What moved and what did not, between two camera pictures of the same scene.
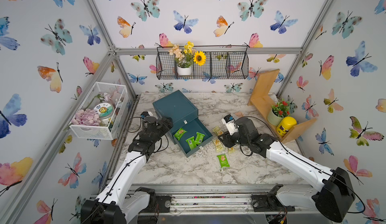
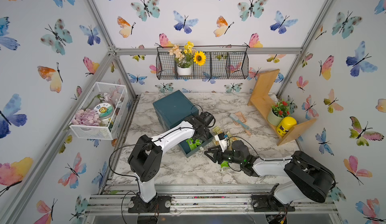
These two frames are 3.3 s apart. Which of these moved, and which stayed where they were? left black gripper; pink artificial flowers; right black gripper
Moved: right black gripper; left black gripper
Stayed: pink artificial flowers
